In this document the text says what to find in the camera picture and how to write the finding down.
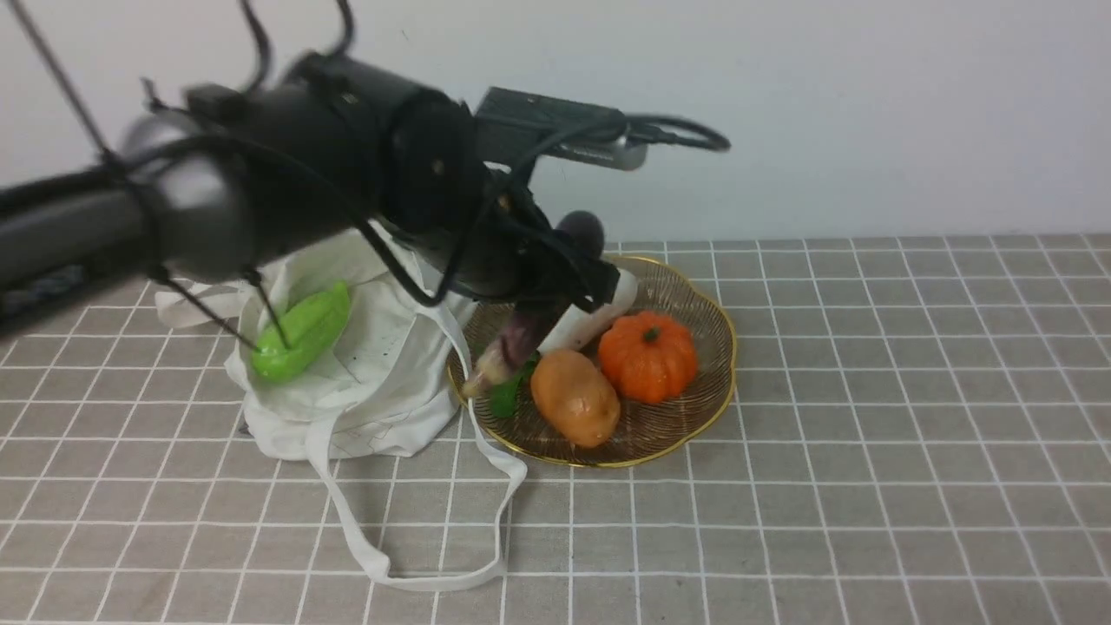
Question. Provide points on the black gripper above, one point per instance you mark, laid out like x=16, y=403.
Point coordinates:
x=515, y=254

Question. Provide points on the purple toy eggplant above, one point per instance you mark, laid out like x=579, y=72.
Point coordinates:
x=497, y=374

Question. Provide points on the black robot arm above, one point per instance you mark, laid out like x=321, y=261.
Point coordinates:
x=215, y=190

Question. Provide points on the white cloth bag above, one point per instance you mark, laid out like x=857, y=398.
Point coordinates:
x=381, y=389

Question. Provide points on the white toy radish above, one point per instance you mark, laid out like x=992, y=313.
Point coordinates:
x=576, y=329

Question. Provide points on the brown toy potato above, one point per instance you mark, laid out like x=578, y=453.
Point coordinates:
x=575, y=398

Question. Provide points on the orange toy pumpkin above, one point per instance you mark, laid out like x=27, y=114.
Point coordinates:
x=648, y=357

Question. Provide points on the green toy pepper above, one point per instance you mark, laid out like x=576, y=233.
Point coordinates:
x=301, y=335

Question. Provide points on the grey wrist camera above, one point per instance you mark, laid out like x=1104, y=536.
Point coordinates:
x=510, y=123

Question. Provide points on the gold wire basket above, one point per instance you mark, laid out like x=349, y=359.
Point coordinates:
x=644, y=432

